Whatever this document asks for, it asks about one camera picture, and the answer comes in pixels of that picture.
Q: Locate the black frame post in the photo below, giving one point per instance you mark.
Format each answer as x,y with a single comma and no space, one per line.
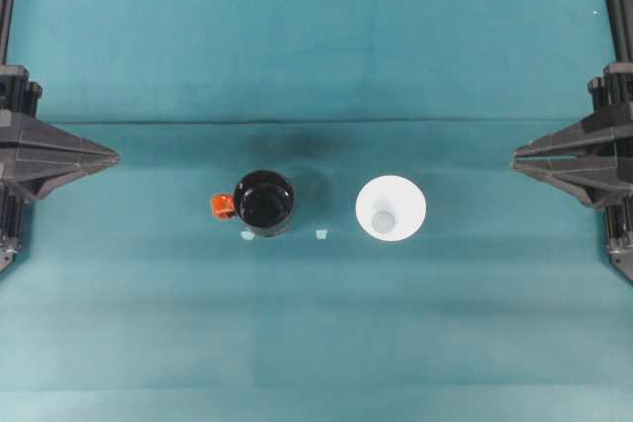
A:
6,17
620,17

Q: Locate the white paper cup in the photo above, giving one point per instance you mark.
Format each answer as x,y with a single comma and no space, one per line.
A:
390,199

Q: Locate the small white paper scrap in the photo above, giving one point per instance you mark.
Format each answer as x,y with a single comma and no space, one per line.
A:
246,235
322,234

